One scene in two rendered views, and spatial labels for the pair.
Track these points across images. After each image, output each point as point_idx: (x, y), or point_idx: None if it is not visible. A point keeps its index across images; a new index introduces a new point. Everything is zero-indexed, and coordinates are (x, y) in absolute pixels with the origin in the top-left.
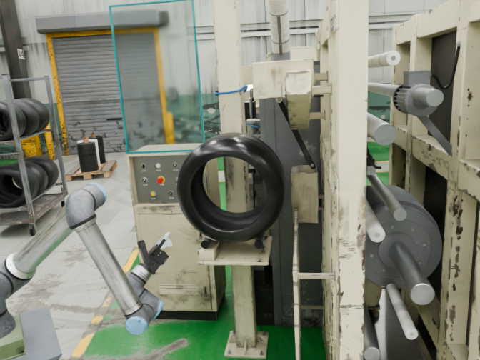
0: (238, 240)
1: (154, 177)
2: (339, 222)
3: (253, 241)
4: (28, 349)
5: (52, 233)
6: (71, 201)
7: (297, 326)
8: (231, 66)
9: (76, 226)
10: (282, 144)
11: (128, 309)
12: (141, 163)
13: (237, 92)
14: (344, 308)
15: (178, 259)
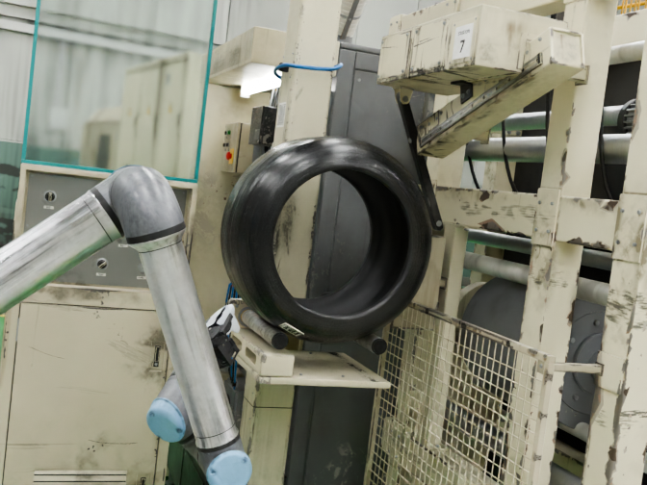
0: (344, 336)
1: None
2: (641, 268)
3: (321, 356)
4: None
5: (40, 262)
6: (144, 183)
7: (539, 459)
8: (325, 24)
9: (160, 236)
10: (349, 191)
11: (223, 434)
12: (45, 191)
13: (327, 72)
14: (626, 418)
15: (95, 413)
